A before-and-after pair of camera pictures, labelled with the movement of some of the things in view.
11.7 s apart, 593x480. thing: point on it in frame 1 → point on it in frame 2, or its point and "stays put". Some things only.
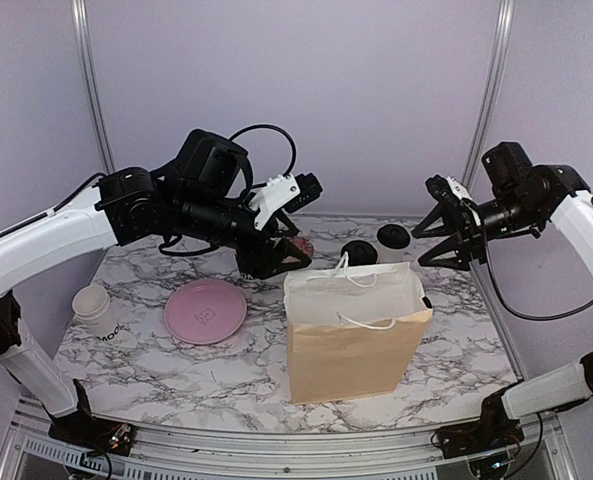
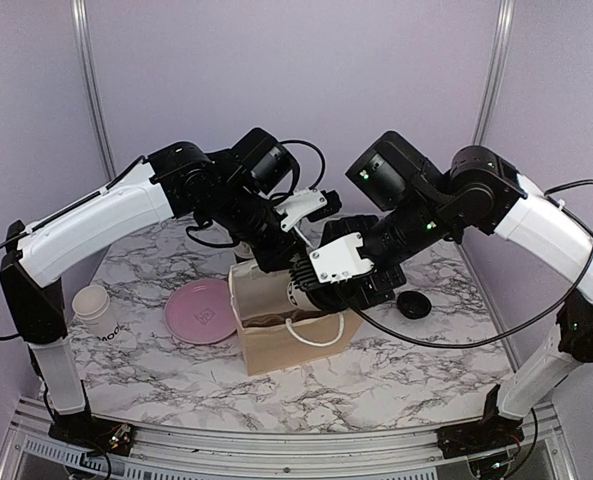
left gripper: x=260 y=256 stays put
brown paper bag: x=353 y=330 → x=276 y=332
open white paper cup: x=93 y=310 stays put
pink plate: x=205 y=311 stays put
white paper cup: x=362 y=262 → x=299 y=298
